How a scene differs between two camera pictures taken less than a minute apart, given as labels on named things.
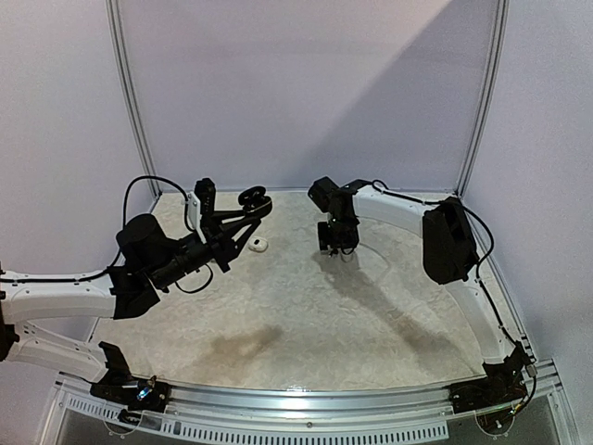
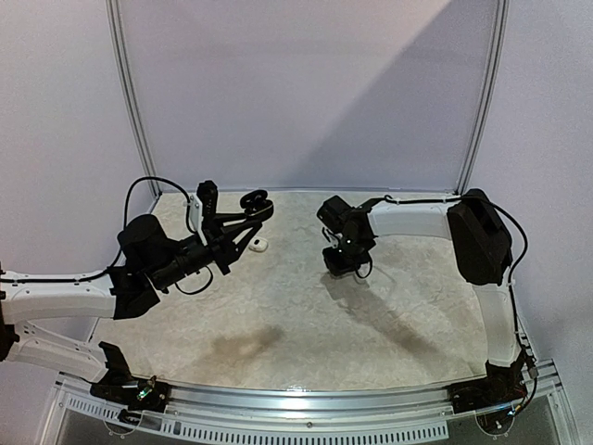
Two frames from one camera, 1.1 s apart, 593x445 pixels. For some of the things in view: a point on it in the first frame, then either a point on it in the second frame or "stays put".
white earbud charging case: [258, 245] stays put
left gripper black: [221, 243] stays put
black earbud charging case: [256, 202] stays put
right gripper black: [334, 241] to [337, 261]
